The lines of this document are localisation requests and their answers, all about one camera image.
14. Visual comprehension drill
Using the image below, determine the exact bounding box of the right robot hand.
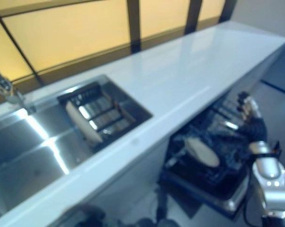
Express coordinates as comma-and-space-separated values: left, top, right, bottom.
237, 92, 268, 145

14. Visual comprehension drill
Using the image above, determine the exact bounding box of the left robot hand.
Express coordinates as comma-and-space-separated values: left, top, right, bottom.
66, 203, 108, 227

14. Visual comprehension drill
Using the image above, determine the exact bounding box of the beige round plate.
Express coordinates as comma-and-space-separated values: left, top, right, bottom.
184, 137, 221, 167
65, 102, 103, 144

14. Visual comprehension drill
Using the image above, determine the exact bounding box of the white glossy cabinet door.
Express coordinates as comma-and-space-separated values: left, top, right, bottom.
85, 139, 173, 227

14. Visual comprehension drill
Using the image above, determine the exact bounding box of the stainless steel sink basin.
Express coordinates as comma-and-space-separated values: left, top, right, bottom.
0, 74, 154, 215

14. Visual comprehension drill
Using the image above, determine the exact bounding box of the black dish drying rack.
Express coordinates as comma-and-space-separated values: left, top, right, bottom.
57, 81, 137, 149

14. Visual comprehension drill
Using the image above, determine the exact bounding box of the chrome pull-down kitchen faucet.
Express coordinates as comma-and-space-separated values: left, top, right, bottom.
0, 62, 37, 114

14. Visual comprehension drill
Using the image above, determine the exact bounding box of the dark wire dishwasher rack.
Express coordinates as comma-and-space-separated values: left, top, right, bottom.
165, 98, 255, 190

